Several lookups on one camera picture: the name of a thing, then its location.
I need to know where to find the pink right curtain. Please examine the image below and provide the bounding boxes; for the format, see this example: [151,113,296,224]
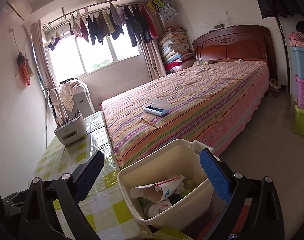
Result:
[141,38,167,81]

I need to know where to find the white appliance with cloth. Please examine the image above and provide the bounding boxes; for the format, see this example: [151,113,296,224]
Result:
[59,78,95,118]

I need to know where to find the white tissue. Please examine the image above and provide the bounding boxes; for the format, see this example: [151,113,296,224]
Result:
[147,199,172,218]

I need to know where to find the stack of folded quilts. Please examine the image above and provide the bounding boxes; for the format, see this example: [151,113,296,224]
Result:
[159,27,195,74]

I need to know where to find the hanging dark clothes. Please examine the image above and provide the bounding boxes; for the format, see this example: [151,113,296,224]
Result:
[57,0,177,47]

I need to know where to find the red wooden headboard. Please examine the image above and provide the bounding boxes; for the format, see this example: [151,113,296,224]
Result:
[192,25,278,80]

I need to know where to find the green storage box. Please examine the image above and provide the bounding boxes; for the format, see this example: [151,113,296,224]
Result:
[294,99,304,137]

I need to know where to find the blue storage box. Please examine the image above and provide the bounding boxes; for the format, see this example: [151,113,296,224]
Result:
[292,47,304,79]

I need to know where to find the yellow pencil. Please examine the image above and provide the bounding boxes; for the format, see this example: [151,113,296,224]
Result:
[140,117,158,128]

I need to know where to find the striped bed sheet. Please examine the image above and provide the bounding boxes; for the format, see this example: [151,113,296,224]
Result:
[101,61,269,168]

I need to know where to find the white tissue organizer box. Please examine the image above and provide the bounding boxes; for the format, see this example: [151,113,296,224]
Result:
[54,111,86,146]

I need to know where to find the pink left curtain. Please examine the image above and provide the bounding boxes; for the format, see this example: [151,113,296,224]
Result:
[31,20,57,89]

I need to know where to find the cream plastic trash bin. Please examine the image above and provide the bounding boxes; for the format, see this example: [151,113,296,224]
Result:
[117,139,214,230]

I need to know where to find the pink curtain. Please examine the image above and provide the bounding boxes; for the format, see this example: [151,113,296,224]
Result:
[31,20,57,89]
[141,38,167,81]

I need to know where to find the blue white pencil case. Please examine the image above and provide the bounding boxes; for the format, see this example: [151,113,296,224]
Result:
[143,98,172,117]

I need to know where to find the yellow checkered tablecloth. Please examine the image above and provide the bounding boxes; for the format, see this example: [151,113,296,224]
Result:
[33,110,193,240]

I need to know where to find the white medicine box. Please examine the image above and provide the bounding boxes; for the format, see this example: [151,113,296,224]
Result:
[130,175,185,203]

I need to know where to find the white air conditioner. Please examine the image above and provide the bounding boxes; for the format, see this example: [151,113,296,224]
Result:
[3,0,32,25]

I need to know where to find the orange cloth on wall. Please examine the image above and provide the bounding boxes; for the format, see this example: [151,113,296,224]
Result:
[17,52,34,86]

